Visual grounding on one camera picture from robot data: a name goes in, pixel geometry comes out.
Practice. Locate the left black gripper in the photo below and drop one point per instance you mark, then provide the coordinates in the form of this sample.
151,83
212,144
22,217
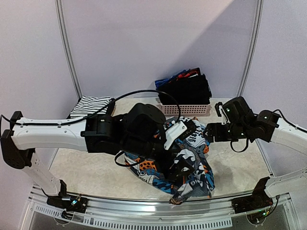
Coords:
173,172

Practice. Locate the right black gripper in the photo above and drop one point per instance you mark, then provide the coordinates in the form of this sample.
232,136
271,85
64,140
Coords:
213,132

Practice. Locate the colourful printed clothes pile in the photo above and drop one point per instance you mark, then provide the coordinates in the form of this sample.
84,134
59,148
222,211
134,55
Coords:
193,174

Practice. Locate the black white striped tank top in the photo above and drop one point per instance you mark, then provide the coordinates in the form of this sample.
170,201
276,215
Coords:
88,105

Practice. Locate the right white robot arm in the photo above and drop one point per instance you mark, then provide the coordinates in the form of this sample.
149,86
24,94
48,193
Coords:
239,122

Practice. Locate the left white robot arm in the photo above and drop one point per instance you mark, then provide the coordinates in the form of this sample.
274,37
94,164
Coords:
140,132

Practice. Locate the pink plastic laundry basket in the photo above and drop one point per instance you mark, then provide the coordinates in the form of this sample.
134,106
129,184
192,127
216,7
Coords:
185,110

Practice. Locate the folded black garment in basket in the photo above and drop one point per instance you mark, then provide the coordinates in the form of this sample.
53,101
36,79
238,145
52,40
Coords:
189,91

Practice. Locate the red black plaid garment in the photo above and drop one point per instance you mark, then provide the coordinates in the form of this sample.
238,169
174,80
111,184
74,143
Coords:
189,74

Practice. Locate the blue folded garment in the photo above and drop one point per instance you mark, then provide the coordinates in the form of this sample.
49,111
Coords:
161,82

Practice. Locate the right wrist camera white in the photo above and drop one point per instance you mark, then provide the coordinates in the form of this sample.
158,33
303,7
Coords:
220,112

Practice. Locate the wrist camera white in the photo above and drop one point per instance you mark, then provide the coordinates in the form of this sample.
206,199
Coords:
177,129
220,112

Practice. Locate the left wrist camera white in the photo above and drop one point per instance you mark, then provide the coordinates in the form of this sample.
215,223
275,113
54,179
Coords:
177,129

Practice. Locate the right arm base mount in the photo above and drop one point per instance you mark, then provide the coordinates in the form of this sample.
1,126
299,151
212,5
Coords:
256,206

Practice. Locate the aluminium front rail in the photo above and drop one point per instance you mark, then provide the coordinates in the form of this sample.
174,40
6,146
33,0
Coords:
118,214

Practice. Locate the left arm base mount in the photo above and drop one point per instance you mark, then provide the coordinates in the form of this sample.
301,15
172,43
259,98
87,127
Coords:
69,203

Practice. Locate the right aluminium frame post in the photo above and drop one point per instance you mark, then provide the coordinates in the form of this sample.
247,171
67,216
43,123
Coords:
251,47

